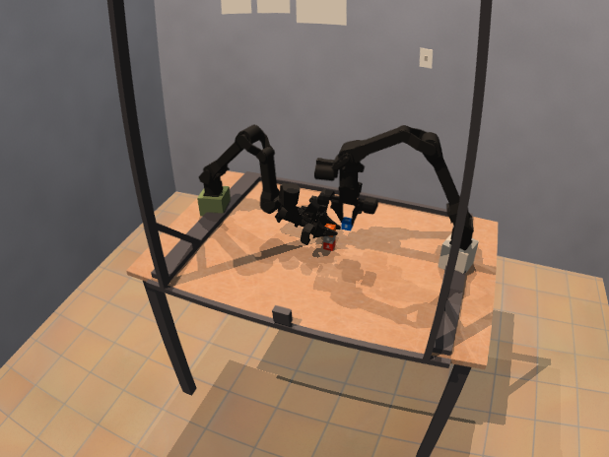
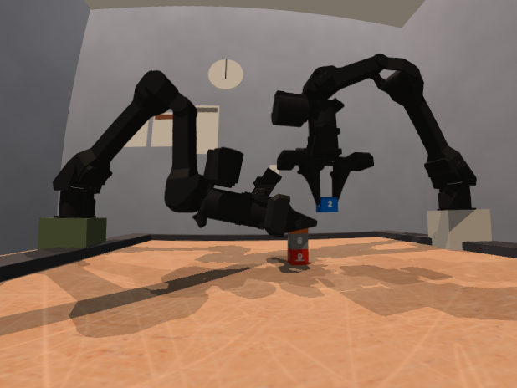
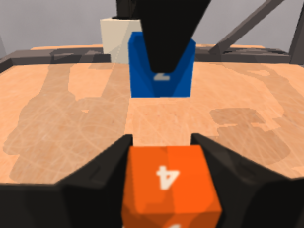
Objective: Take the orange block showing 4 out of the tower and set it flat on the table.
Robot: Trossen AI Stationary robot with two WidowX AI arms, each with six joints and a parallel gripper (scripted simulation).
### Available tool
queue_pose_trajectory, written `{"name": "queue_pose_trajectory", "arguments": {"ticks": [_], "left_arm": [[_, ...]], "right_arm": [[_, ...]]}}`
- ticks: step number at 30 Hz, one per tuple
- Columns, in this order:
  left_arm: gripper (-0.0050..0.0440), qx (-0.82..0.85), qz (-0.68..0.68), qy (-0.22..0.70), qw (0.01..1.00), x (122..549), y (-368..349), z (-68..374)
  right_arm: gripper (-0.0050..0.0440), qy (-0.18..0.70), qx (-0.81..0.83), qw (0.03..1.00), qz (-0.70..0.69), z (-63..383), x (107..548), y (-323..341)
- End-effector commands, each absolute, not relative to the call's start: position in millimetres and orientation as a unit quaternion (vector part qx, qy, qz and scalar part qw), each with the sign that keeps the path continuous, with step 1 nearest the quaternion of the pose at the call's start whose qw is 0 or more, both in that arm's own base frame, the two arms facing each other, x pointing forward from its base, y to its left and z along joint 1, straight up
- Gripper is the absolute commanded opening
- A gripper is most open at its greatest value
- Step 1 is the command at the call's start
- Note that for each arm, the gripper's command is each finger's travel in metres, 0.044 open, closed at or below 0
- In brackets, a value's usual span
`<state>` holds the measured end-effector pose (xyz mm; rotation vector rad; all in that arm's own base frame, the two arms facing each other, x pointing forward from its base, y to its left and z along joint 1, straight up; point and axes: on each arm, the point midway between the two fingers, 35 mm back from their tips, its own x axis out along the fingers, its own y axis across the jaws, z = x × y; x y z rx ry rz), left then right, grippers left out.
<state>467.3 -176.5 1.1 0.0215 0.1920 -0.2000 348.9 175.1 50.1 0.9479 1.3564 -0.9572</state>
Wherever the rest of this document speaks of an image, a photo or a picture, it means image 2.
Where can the blue block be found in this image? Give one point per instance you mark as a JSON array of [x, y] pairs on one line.
[[327, 204]]

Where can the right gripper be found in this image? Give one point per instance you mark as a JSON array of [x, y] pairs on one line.
[[323, 138]]

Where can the red block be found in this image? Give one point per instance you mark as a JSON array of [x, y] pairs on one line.
[[298, 256]]

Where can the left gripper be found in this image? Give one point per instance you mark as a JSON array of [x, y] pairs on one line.
[[250, 212]]

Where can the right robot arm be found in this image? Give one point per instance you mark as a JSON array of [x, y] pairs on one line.
[[405, 86]]

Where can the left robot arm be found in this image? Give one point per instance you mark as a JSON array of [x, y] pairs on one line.
[[90, 169]]

